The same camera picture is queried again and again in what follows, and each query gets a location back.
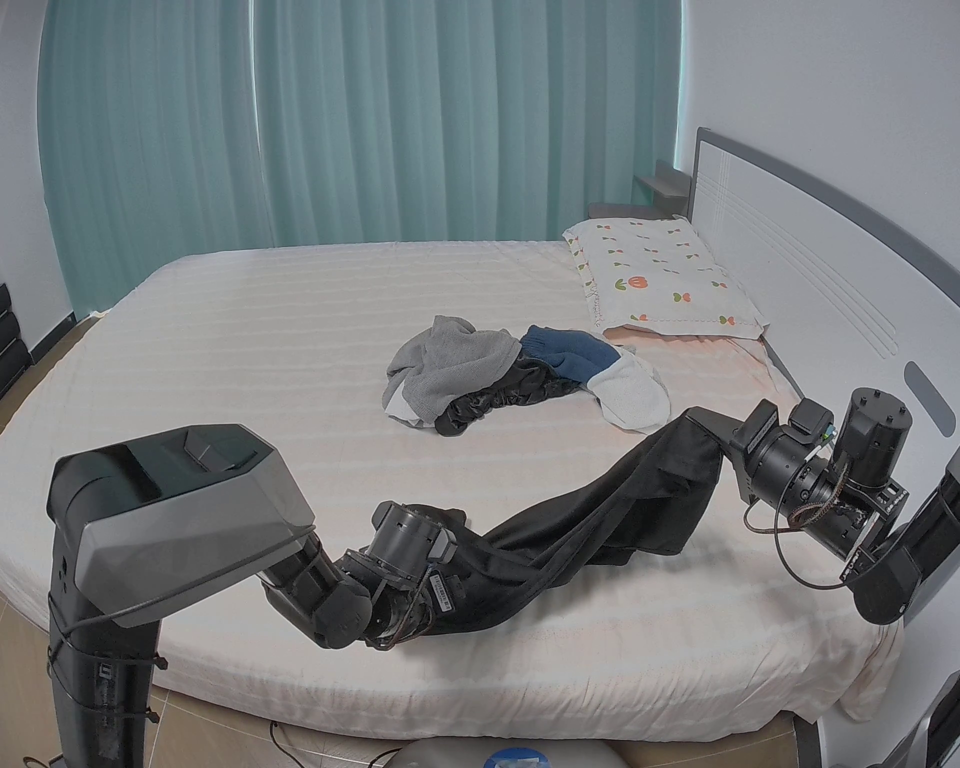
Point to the grey bedside table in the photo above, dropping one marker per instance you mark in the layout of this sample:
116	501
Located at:
660	187

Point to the grey garment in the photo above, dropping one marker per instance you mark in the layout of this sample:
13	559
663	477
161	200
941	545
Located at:
457	360

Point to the bed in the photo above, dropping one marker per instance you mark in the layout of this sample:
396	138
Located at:
262	337

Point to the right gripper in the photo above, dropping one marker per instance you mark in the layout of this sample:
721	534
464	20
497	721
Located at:
780	469

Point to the white garment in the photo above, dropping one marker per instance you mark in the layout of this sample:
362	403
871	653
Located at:
630	390

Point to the blue-green curtain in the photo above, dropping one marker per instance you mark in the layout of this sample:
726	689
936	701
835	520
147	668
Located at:
150	135
465	120

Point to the white printed pillow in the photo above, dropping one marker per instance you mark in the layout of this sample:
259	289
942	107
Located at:
660	270

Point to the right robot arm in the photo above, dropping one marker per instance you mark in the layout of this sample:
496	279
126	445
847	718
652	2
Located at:
874	435

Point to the shiny black garment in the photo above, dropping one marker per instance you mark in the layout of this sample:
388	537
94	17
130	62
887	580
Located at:
495	397

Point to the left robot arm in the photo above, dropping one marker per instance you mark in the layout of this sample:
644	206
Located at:
187	525

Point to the dark blue garment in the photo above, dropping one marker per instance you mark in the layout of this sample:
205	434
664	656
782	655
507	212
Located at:
570	352

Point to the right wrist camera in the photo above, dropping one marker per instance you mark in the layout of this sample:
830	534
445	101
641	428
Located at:
811	424

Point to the black chest of drawers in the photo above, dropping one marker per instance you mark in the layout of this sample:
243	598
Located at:
11	337

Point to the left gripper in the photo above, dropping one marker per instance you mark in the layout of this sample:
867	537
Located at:
409	540

